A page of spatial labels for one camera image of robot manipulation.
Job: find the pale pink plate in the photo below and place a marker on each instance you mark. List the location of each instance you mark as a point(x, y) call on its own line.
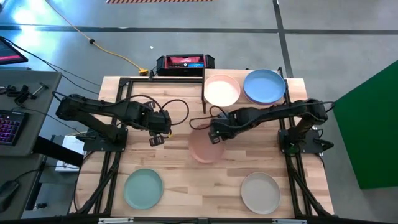
point(221, 91)

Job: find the black computer mouse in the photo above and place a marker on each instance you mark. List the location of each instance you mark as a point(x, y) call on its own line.
point(7, 194)

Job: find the black shelf side frame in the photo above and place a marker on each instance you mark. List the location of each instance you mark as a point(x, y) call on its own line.
point(281, 72)
point(204, 109)

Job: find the green board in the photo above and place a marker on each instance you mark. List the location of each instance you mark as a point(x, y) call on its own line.
point(370, 130)

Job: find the white bracket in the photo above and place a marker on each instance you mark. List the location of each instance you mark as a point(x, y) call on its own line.
point(289, 221)
point(115, 220)

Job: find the pink backlit keyboard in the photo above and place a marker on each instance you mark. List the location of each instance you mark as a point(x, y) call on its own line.
point(11, 127)

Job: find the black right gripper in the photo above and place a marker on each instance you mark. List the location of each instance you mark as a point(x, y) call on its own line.
point(225, 126)

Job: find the black desk support bar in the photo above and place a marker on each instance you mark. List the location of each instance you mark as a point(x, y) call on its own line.
point(56, 151)

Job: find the grey beige plate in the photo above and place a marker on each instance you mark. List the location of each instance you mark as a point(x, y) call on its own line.
point(260, 193)

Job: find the green plate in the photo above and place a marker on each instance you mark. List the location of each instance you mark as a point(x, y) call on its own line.
point(143, 189)

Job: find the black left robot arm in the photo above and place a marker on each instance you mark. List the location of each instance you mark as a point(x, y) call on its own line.
point(102, 109)

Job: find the red black portable box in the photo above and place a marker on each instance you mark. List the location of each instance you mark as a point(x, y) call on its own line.
point(183, 62)

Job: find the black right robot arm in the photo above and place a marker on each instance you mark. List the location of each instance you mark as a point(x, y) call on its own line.
point(280, 112)

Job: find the black desk clamp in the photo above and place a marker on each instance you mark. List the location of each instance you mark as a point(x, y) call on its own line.
point(21, 95)

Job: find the monitor with red screen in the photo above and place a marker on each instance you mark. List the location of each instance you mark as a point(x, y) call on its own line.
point(11, 53)

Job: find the blue plate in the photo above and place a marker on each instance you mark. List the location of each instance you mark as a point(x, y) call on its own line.
point(264, 86)

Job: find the grey desk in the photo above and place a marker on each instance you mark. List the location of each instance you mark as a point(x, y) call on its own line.
point(37, 77)
point(25, 165)

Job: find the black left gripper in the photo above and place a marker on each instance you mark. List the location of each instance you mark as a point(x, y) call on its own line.
point(160, 121)

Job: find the white paper sheet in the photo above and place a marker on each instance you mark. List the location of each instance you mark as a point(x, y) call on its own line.
point(73, 144)

